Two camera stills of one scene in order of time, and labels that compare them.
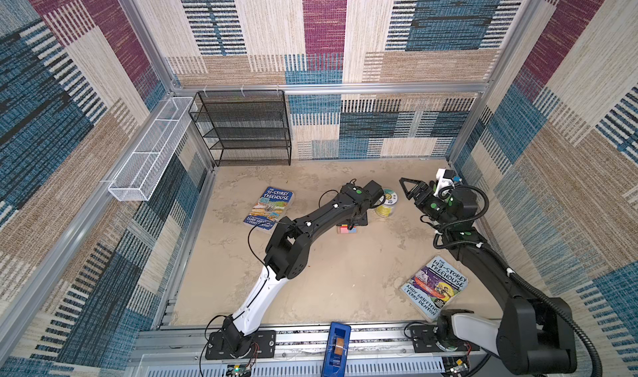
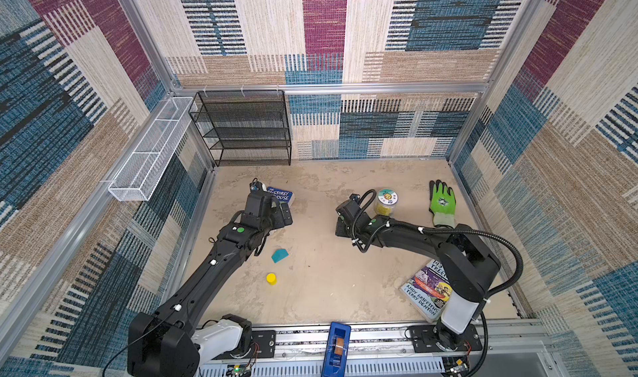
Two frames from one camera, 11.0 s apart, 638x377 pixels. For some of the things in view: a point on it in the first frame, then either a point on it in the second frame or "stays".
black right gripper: (420, 187) → (340, 228)
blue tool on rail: (336, 350) stays
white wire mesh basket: (141, 178) stays
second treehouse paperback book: (434, 287) stays
